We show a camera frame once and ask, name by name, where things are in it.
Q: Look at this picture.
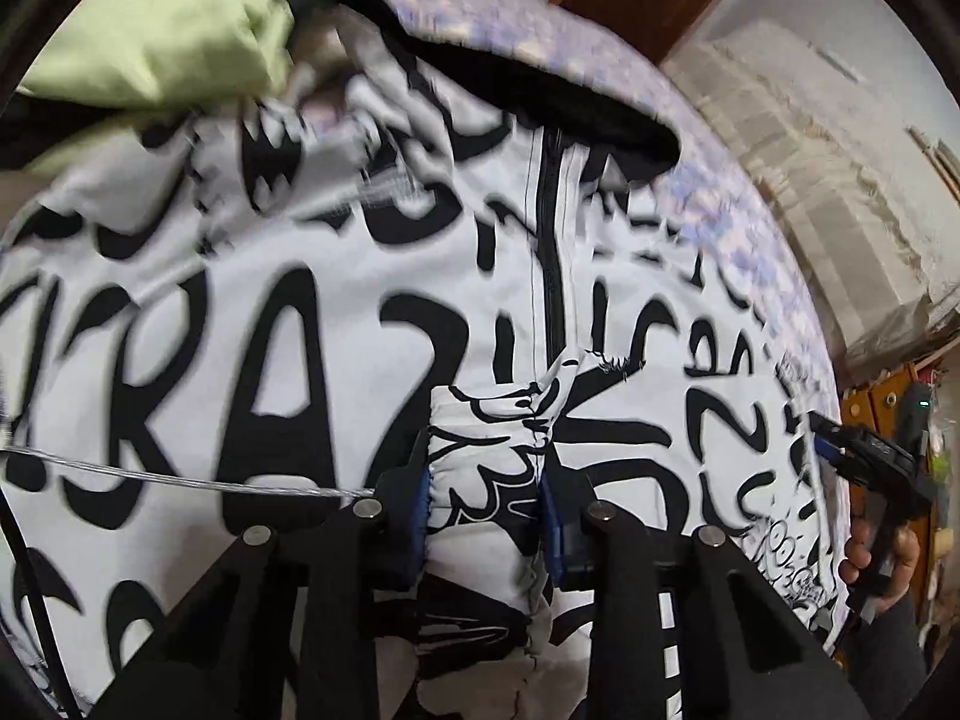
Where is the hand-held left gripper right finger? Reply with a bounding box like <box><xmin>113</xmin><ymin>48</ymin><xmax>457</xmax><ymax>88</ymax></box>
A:
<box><xmin>536</xmin><ymin>457</ymin><xmax>871</xmax><ymax>720</ymax></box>

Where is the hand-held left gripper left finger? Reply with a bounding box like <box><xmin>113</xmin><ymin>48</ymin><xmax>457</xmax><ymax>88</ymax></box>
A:
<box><xmin>90</xmin><ymin>439</ymin><xmax>436</xmax><ymax>720</ymax></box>

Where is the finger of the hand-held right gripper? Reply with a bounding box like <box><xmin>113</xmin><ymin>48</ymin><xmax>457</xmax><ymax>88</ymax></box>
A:
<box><xmin>806</xmin><ymin>409</ymin><xmax>863</xmax><ymax>485</ymax></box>

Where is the white black graffiti print jacket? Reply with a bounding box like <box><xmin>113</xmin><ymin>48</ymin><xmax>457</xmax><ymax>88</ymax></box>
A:
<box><xmin>0</xmin><ymin>0</ymin><xmax>852</xmax><ymax>720</ymax></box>

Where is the person's right forearm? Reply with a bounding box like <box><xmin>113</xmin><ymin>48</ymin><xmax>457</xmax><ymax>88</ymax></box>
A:
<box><xmin>840</xmin><ymin>592</ymin><xmax>935</xmax><ymax>691</ymax></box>

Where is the person's right hand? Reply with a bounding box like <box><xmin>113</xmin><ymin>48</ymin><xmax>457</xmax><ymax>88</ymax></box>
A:
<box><xmin>838</xmin><ymin>525</ymin><xmax>922</xmax><ymax>616</ymax></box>

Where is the wooden drawer cabinet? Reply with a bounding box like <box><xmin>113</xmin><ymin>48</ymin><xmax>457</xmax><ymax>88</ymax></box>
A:
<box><xmin>840</xmin><ymin>360</ymin><xmax>960</xmax><ymax>466</ymax></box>

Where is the purple cat print blanket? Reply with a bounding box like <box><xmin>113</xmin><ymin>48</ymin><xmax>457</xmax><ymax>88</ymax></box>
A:
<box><xmin>360</xmin><ymin>0</ymin><xmax>848</xmax><ymax>406</ymax></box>

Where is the light green black jacket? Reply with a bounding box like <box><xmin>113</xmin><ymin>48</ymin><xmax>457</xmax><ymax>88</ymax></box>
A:
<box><xmin>0</xmin><ymin>0</ymin><xmax>376</xmax><ymax>181</ymax></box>

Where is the black cable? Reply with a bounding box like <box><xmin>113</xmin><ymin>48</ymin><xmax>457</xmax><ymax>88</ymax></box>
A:
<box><xmin>0</xmin><ymin>495</ymin><xmax>83</xmax><ymax>720</ymax></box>

